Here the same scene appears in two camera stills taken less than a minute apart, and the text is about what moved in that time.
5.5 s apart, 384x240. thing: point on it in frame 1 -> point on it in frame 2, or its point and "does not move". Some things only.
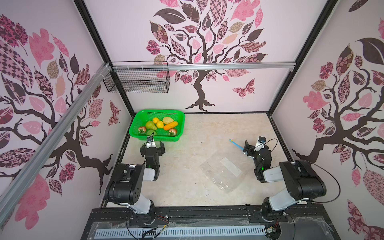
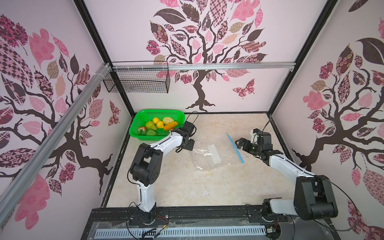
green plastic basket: [167, 125] does not move
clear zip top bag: [226, 170] -> [221, 152]
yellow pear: [167, 120] does not move
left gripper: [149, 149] -> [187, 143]
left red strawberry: [142, 129] does not move
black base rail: [307, 222] does not move
